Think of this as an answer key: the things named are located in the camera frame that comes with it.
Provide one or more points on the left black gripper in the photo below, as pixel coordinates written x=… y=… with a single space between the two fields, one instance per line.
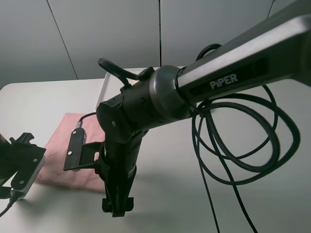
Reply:
x=8 y=160

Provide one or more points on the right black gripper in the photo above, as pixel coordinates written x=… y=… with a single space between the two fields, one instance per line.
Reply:
x=118 y=170

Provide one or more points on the pink towel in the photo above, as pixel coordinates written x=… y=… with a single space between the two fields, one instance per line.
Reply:
x=52 y=172

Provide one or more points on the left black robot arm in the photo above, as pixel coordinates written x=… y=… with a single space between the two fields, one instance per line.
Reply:
x=20 y=163

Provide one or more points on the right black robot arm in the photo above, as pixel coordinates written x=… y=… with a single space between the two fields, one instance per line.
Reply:
x=275 y=49

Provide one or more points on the white rectangular plastic tray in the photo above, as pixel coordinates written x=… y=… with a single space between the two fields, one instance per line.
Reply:
x=110 y=88

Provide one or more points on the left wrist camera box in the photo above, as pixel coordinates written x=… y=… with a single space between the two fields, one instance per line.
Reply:
x=29 y=163

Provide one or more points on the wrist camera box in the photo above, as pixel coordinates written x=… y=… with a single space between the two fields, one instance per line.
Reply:
x=81 y=155
x=29 y=163

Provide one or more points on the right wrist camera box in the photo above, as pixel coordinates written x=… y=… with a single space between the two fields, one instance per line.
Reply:
x=81 y=155

